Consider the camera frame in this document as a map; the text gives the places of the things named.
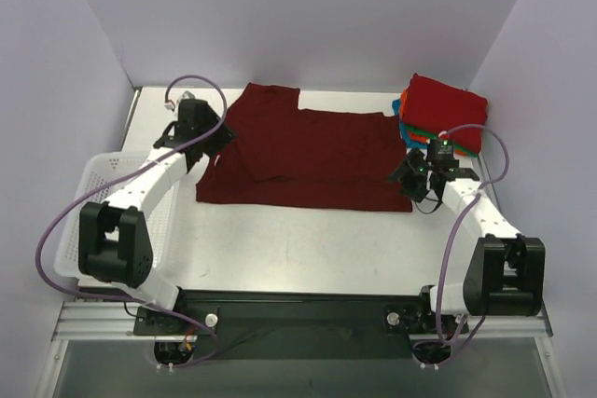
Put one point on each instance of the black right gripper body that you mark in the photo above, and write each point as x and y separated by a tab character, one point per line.
411	172

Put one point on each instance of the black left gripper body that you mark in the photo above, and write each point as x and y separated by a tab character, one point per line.
216	138

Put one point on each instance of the dark maroon t-shirt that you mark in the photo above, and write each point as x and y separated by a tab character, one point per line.
283	155

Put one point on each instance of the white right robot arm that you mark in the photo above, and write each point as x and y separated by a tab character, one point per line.
505	274

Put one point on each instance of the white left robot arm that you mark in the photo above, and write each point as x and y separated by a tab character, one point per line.
114	244

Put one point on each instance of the folded orange t-shirt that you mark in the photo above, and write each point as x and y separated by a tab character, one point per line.
420	134

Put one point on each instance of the folded blue t-shirt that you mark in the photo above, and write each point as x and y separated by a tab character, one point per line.
397	109

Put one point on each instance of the folded green t-shirt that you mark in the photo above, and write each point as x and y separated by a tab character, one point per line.
415	138

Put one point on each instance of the white plastic basket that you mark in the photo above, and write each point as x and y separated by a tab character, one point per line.
119	234

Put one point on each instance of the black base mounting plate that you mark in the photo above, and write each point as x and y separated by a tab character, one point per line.
229	326

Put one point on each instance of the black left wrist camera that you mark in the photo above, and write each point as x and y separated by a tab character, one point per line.
191	114

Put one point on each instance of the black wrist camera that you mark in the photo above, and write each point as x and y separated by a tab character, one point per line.
191	114
440	148

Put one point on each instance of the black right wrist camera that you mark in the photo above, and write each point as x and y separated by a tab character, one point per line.
440	148

